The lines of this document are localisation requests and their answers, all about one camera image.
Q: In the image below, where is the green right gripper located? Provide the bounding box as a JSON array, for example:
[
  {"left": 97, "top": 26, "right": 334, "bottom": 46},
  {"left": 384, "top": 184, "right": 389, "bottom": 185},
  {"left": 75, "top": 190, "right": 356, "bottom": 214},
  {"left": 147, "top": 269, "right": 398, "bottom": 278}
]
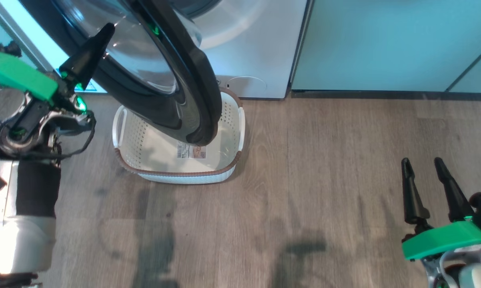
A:
[{"left": 401, "top": 157, "right": 481, "bottom": 261}]

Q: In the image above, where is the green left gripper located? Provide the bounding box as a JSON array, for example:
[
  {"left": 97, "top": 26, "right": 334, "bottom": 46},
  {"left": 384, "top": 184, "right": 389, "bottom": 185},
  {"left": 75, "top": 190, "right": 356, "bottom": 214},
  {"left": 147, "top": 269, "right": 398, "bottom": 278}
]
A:
[{"left": 0, "top": 23, "right": 116, "bottom": 115}]

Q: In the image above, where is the black round glass washer door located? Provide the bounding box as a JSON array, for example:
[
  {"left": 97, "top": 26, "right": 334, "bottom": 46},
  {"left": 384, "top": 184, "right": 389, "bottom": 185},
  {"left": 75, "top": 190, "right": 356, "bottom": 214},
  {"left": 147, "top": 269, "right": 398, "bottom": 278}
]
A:
[{"left": 18, "top": 0, "right": 223, "bottom": 147}]

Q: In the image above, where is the white front-load washing machine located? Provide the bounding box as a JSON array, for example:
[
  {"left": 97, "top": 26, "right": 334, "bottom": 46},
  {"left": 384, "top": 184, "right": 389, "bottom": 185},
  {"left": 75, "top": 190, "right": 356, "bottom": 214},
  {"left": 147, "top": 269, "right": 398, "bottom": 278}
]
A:
[{"left": 0, "top": 0, "right": 310, "bottom": 100}]

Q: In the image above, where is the blue energy label sticker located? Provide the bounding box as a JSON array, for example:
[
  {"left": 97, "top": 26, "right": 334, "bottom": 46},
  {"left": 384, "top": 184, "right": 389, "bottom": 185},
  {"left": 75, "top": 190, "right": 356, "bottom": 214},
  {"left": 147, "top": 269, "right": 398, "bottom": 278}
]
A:
[{"left": 74, "top": 79, "right": 108, "bottom": 94}]

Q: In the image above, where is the cream perforated laundry basket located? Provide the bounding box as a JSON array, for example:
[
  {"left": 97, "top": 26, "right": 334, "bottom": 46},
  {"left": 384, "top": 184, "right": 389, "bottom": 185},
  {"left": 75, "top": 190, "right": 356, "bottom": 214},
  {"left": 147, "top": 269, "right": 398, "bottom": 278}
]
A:
[{"left": 112, "top": 87, "right": 246, "bottom": 185}]

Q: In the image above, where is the paper label inside basket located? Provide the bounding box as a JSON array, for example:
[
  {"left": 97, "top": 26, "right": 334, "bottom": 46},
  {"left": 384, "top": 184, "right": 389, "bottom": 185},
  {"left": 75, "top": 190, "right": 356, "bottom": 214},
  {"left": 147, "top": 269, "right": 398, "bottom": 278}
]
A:
[{"left": 177, "top": 143, "right": 207, "bottom": 160}]

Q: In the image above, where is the plain pale green cabinet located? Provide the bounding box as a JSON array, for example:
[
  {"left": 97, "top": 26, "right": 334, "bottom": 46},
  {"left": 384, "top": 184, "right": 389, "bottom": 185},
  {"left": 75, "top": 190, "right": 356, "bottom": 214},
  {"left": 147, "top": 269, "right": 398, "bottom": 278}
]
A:
[{"left": 291, "top": 0, "right": 481, "bottom": 95}]

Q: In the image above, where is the round drain filter cover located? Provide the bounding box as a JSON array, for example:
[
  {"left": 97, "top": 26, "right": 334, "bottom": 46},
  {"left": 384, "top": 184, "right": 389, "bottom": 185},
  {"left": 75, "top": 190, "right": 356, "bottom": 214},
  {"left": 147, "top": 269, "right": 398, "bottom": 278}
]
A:
[{"left": 226, "top": 76, "right": 268, "bottom": 97}]

